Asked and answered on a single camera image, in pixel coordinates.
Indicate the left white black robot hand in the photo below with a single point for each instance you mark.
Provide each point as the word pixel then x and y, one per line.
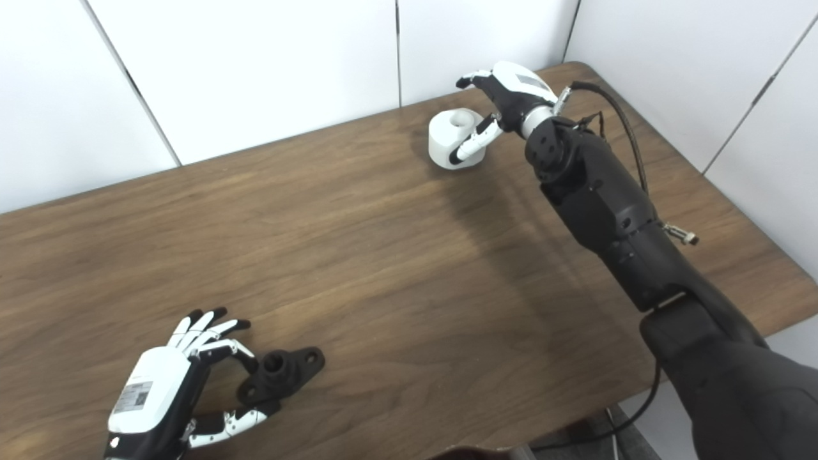
pixel 156 390

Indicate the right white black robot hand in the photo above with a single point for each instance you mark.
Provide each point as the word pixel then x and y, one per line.
pixel 514 92

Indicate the round white plastic piece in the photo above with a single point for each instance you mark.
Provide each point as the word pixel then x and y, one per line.
pixel 444 140

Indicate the black plastic holder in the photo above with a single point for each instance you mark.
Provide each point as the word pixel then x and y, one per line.
pixel 281 374

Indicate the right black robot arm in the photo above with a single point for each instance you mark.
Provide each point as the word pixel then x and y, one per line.
pixel 613 217

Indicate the silver metal connector plug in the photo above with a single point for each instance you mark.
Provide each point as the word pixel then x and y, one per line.
pixel 684 235

